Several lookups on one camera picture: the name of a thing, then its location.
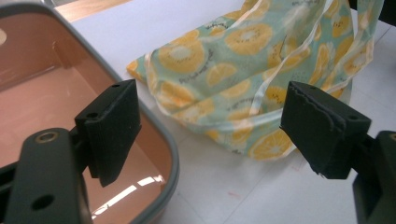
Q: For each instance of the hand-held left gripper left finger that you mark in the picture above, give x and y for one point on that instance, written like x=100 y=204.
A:
x=109 y=130

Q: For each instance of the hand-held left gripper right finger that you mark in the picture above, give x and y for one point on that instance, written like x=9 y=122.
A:
x=323 y=130

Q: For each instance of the pink basket with grey rim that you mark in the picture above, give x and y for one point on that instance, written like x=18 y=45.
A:
x=46 y=102

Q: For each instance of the orange print tote bag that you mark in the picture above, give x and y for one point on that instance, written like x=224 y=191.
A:
x=236 y=77

